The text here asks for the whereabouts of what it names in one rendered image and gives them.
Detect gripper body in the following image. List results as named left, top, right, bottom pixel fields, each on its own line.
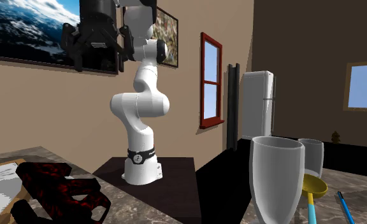
left=77, top=0, right=123, bottom=52

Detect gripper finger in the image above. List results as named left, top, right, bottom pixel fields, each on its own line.
left=60, top=22, right=91, bottom=73
left=117, top=25, right=135, bottom=73

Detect red framed window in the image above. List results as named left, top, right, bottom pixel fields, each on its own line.
left=199, top=32, right=226, bottom=130

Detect black upright pipes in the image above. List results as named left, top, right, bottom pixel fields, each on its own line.
left=226, top=63, right=241, bottom=152

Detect white refrigerator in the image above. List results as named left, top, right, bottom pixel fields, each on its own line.
left=240, top=70, right=277, bottom=141

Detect black and red patterned object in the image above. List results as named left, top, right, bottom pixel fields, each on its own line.
left=10, top=160, right=112, bottom=224

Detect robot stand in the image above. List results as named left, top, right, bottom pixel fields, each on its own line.
left=91, top=156, right=203, bottom=224

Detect wooden board with white sheet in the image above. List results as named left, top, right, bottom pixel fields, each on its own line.
left=0, top=158, right=32, bottom=224

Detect tall grey glass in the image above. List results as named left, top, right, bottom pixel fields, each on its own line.
left=248, top=136, right=306, bottom=224

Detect short grey cup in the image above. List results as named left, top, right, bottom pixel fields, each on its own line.
left=297, top=138, right=325, bottom=179

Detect wooden framed window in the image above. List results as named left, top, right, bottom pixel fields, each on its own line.
left=342, top=60, right=367, bottom=113

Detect blue pen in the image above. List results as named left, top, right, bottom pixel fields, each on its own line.
left=336, top=190, right=356, bottom=224

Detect dark framed wall picture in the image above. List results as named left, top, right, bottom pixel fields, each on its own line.
left=122, top=6, right=179, bottom=69

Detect snowy landscape wall picture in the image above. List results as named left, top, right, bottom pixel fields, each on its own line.
left=0, top=0, right=119, bottom=76

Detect yellow spoon with blue handle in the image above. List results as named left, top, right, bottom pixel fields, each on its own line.
left=301, top=173, right=329, bottom=224

